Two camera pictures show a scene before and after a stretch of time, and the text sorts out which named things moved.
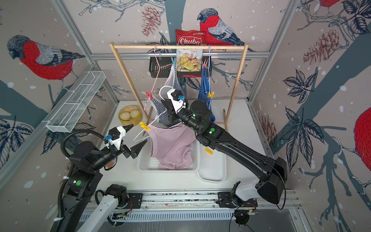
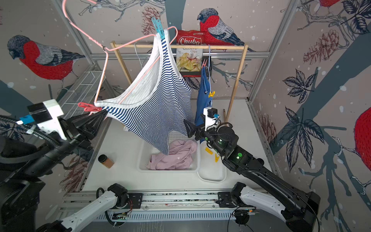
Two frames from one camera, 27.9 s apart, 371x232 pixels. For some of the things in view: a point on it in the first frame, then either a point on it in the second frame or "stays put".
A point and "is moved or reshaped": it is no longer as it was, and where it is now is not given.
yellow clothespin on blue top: [210, 95] stays put
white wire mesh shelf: [64, 119] stays put
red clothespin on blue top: [205, 63] stays put
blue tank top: [204, 93] stays put
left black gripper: [134, 150] to [90, 127]
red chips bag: [189, 61] stays put
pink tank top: [172, 147] is moved or reshaped
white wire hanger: [148, 136] to [140, 61]
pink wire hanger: [159, 67] to [116, 48]
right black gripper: [176, 115] to [202, 133]
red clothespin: [149, 95] to [89, 108]
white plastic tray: [211, 168] stays put
